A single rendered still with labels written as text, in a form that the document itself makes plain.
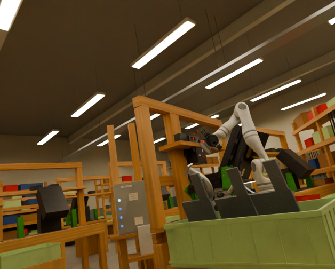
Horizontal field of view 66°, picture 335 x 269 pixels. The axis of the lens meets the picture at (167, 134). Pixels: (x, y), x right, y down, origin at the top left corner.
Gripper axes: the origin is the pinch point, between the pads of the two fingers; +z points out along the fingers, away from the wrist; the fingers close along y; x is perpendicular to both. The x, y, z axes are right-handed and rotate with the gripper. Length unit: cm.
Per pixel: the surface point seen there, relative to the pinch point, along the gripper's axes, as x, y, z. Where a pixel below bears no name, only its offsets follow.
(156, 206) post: 65, 2, -50
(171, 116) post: 10, -51, -95
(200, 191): 19.4, 15.9, 27.2
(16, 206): 501, -295, -467
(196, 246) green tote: 34, 29, 37
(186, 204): 28.9, 15.3, 22.1
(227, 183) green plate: 18, 28, -94
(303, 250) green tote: 5, 48, 54
